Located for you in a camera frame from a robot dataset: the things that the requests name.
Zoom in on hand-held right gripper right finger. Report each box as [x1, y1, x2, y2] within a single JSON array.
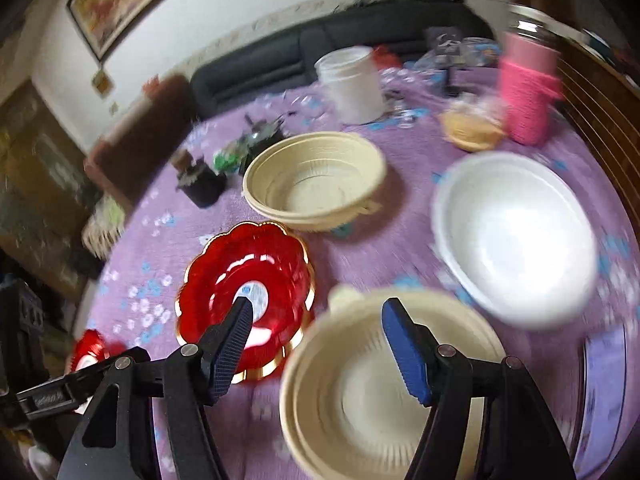
[[381, 297, 577, 480]]

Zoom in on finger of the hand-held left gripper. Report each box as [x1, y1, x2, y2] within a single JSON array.
[[14, 367, 108, 423]]

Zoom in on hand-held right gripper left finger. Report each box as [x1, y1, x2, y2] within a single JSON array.
[[57, 296, 256, 480]]

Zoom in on small red gold-rimmed plate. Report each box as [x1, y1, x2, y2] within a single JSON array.
[[67, 329, 128, 376]]

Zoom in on large red gold-rimmed plate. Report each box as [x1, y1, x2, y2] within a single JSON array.
[[175, 221, 317, 386]]

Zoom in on cream plastic bowl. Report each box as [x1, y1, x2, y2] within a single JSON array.
[[242, 131, 388, 233], [279, 284, 508, 480]]

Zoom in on white plastic bowl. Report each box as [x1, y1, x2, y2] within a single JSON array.
[[431, 151, 598, 330]]

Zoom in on purple floral tablecloth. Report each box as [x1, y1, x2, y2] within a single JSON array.
[[75, 67, 632, 480]]

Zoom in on patterned brown white blanket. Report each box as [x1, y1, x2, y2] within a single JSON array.
[[81, 195, 127, 262]]

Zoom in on wooden glass-panel doors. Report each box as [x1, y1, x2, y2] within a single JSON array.
[[0, 80, 103, 303]]

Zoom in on black round container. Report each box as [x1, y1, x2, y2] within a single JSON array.
[[240, 114, 286, 161], [170, 150, 226, 208]]

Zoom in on green small packet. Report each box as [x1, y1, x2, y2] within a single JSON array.
[[214, 145, 246, 173]]

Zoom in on shiny metal basin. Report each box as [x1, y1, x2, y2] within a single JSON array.
[[574, 324, 632, 476]]

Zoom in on brown sofa with blankets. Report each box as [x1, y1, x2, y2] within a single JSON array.
[[84, 74, 198, 206]]

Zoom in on small yellow dish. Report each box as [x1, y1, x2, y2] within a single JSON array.
[[440, 97, 507, 153]]

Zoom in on white plastic jar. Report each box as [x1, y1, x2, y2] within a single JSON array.
[[314, 46, 386, 126]]

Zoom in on pink sleeved bottle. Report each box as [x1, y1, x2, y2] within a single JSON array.
[[499, 5, 563, 146]]

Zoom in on black leather sofa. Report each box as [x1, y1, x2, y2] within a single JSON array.
[[190, 0, 496, 121]]

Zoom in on red plastic bag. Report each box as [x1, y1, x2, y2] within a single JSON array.
[[372, 45, 402, 70]]

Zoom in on clear plastic bags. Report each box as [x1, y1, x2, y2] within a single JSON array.
[[400, 27, 503, 93]]

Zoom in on wooden chair back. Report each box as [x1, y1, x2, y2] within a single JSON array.
[[555, 35, 640, 221]]

